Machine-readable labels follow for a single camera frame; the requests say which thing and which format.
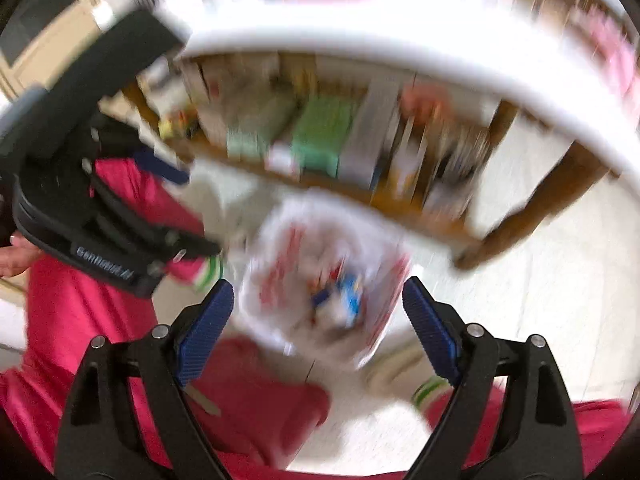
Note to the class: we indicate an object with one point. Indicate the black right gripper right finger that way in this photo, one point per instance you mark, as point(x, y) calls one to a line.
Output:
point(467, 357)

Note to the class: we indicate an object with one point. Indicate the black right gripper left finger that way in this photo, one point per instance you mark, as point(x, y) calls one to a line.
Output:
point(167, 364)

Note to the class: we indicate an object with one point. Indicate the white printed trash bag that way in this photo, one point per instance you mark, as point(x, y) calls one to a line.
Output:
point(322, 279)

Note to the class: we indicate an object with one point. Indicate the person's left hand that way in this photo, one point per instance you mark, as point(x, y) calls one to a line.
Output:
point(18, 257)

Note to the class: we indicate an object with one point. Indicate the person's red trousers leg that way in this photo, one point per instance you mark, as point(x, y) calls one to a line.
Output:
point(240, 406)

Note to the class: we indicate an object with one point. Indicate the wooden lower table shelf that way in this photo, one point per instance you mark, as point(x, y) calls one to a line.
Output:
point(391, 143)

